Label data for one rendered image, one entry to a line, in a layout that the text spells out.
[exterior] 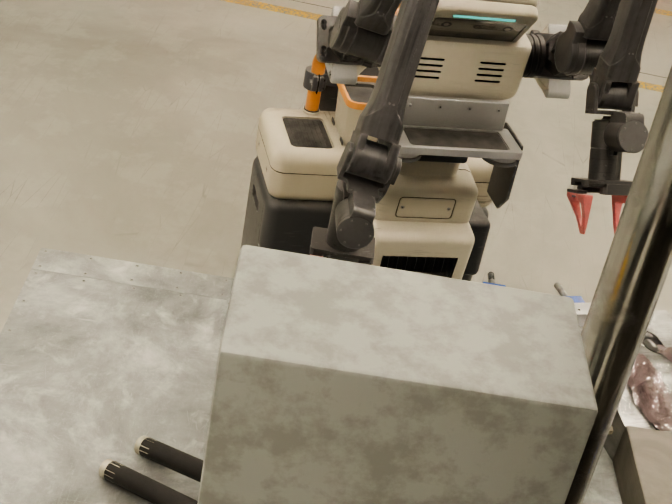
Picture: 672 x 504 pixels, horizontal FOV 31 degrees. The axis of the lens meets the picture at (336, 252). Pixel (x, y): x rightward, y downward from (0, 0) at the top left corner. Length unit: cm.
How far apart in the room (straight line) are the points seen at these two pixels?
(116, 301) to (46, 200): 185
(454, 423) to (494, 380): 5
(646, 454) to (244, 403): 46
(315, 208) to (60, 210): 136
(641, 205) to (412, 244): 135
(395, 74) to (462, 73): 54
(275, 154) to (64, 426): 100
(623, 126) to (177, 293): 83
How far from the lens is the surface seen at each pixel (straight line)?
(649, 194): 114
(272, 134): 272
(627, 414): 199
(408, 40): 181
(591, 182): 217
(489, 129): 238
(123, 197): 399
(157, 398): 192
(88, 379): 195
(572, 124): 512
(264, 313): 97
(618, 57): 216
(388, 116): 180
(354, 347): 95
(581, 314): 219
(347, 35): 212
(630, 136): 213
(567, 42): 228
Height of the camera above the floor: 203
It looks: 32 degrees down
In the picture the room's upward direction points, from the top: 11 degrees clockwise
